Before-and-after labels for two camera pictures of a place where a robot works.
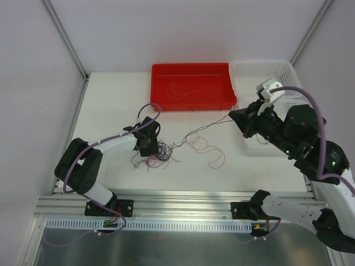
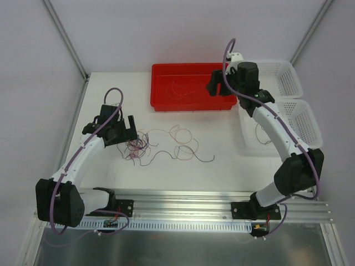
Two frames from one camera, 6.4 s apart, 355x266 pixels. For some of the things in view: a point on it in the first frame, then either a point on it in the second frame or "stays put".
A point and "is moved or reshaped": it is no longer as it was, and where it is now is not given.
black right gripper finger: x=242 y=118 → x=217 y=77
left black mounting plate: x=126 y=207 stays put
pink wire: x=198 y=138 → x=187 y=146
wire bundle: x=162 y=158 is moved or reshaped
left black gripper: x=150 y=147 → x=125 y=133
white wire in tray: x=179 y=95 stays put
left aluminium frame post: x=66 y=37 stays put
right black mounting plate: x=252 y=210 stays put
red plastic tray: x=192 y=87 stays put
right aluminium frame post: x=319 y=17 stays put
